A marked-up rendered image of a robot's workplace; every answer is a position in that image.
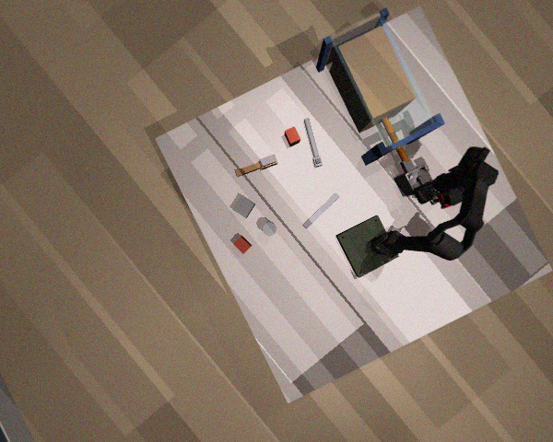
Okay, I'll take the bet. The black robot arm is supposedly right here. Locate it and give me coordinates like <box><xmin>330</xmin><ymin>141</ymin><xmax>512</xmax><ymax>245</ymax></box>
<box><xmin>368</xmin><ymin>146</ymin><xmax>498</xmax><ymax>261</ymax></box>

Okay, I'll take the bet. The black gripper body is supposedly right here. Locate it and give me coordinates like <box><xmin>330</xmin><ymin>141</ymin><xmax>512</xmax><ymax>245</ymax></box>
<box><xmin>413</xmin><ymin>166</ymin><xmax>461</xmax><ymax>204</ymax></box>

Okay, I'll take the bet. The reddish-brown box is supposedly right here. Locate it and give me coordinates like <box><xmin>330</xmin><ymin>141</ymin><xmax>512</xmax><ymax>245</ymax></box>
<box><xmin>285</xmin><ymin>126</ymin><xmax>300</xmax><ymax>146</ymax></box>
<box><xmin>233</xmin><ymin>236</ymin><xmax>252</xmax><ymax>254</ymax></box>

